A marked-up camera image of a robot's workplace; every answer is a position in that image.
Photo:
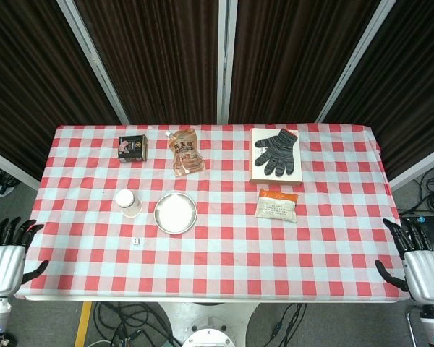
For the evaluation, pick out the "dark brown curtain panel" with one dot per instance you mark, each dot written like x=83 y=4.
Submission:
x=32 y=79
x=408 y=90
x=159 y=61
x=293 y=61

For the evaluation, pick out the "red white checkered tablecloth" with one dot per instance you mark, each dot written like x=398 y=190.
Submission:
x=231 y=260

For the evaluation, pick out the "flat white box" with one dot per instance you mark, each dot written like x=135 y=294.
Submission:
x=294 y=170

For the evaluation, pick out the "round stainless steel plate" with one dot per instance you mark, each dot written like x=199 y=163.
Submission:
x=175 y=213

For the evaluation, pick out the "grey striped knit glove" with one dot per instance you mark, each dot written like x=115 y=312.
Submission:
x=276 y=153

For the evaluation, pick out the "orange peanut butter pouch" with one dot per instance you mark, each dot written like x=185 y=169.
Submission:
x=186 y=153

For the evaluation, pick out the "white orange sealed packet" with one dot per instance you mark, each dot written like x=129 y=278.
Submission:
x=276 y=209

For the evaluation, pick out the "dark luncheon meat tin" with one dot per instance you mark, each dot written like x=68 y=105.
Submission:
x=132 y=148

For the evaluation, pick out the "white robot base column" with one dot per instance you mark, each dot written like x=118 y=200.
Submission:
x=208 y=321

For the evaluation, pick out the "grey aluminium partition post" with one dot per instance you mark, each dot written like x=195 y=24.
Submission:
x=419 y=168
x=94 y=61
x=356 y=61
x=226 y=61
x=11 y=168

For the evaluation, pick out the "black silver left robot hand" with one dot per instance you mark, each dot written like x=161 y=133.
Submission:
x=3 y=267

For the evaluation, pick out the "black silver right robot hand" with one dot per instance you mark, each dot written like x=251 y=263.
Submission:
x=425 y=274

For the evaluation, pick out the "black power strip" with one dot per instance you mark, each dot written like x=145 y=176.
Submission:
x=428 y=222

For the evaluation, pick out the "white paper cup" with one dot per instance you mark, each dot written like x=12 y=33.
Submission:
x=130 y=206

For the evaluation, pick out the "small white die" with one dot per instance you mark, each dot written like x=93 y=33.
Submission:
x=135 y=241

